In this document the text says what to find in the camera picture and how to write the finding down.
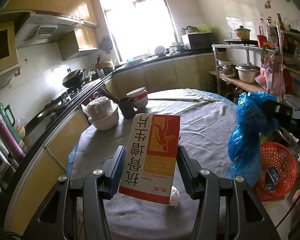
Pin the person right hand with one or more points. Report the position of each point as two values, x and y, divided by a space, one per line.
296 195

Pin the red white bowl stack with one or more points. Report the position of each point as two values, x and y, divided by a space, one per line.
138 97

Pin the black wok with lid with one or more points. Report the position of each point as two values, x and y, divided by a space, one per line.
74 78

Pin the green basin on microwave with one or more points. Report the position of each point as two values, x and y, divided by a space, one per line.
204 28

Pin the green thermos jug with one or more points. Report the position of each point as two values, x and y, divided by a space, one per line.
7 118

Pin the black microwave oven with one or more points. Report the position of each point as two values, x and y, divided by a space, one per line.
195 41

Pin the bagged white bowls stack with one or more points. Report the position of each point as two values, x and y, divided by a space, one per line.
99 108

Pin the yellow enamel pot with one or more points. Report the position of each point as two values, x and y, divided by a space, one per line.
242 33

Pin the white tissue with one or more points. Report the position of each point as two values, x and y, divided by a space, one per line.
174 197

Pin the black chopstick cup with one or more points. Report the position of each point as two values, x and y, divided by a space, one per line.
127 108

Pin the blue plastic bag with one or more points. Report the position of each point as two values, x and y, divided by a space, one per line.
244 142

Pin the white ceramic basin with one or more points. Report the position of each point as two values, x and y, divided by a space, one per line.
107 122

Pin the blue printed carton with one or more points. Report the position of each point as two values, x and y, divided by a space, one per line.
272 177

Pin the metal kitchen rack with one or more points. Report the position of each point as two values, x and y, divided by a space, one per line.
274 52

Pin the red orange medicine box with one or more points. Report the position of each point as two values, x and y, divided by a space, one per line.
151 157

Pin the grey tablecloth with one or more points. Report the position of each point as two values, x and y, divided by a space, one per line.
205 129

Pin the blue under tablecloth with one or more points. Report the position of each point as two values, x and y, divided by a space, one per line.
71 159

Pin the red plastic trash basket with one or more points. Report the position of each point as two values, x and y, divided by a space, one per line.
279 172

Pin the long thin wooden stick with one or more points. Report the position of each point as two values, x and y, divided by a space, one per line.
184 99

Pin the purple thermos bottle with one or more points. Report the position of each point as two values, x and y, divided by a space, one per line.
9 140

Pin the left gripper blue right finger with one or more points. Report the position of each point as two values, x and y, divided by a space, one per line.
189 171

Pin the range hood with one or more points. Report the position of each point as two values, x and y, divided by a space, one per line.
40 27

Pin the gas stove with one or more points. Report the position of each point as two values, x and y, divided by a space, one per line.
57 106

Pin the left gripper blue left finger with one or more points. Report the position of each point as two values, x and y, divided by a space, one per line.
112 172

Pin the steel pot on shelf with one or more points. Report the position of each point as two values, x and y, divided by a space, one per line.
248 72

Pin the yellow base cabinets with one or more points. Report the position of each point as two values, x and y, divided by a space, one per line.
51 153

